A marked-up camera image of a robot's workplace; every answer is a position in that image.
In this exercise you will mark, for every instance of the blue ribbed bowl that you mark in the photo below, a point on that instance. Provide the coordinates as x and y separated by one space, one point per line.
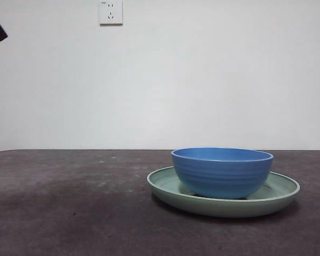
221 178

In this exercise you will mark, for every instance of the green round plate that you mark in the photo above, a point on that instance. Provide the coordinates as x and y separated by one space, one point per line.
216 208

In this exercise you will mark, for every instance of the white wall socket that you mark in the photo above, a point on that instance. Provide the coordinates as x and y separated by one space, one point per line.
111 14

